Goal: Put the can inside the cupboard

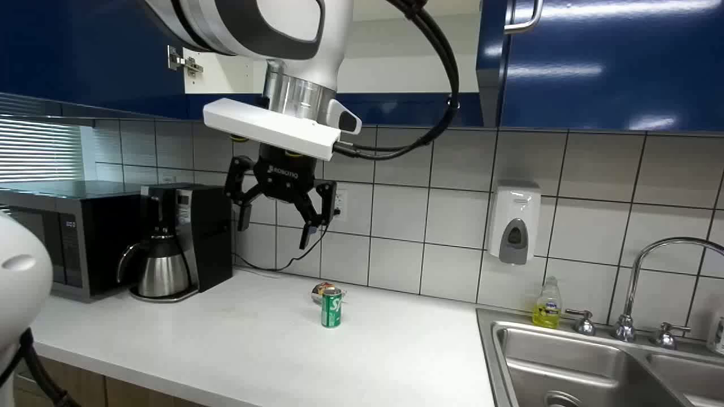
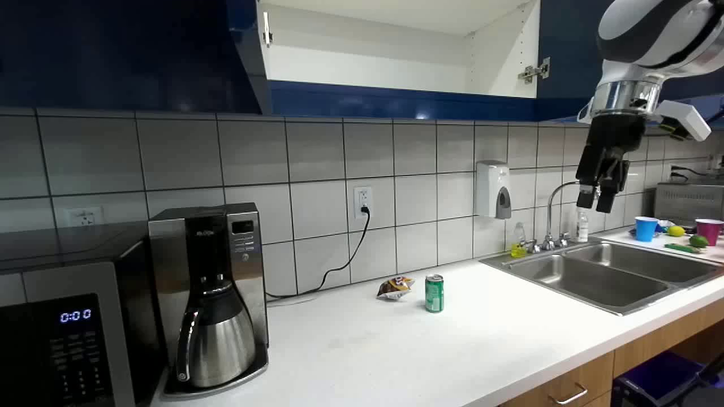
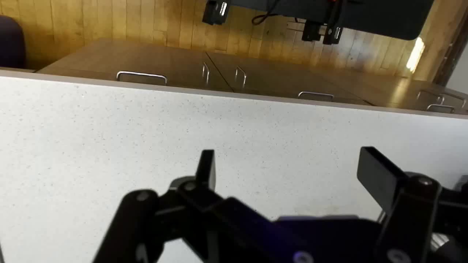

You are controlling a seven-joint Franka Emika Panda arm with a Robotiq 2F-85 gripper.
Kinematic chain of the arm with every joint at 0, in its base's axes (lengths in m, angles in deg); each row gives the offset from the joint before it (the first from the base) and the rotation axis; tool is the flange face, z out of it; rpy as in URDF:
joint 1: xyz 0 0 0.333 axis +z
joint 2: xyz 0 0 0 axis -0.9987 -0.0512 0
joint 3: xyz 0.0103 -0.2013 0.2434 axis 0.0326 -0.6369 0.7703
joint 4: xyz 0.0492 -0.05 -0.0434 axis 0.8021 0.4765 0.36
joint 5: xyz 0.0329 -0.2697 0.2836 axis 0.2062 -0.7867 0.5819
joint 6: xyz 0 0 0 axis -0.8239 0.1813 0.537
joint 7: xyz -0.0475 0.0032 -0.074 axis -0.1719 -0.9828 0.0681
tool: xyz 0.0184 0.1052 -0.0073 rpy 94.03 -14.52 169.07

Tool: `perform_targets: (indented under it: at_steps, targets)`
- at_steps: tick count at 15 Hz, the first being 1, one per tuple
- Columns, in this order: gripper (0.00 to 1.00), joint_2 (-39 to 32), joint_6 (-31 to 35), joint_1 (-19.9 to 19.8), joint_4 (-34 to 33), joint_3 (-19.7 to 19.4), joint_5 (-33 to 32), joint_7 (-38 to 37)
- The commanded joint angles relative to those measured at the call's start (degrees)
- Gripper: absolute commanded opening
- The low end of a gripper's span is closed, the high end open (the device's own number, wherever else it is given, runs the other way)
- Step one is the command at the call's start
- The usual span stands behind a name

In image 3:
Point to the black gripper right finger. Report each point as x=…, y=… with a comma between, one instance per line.
x=415, y=209

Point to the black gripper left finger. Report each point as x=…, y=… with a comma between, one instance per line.
x=147, y=223

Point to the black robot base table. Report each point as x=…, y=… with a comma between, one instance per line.
x=381, y=14

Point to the black table clamp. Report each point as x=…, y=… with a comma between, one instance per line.
x=333, y=33
x=214, y=11
x=311, y=30

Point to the wooden base cabinet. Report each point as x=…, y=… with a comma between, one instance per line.
x=273, y=67

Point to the dark purple chair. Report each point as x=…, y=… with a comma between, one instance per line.
x=11, y=43

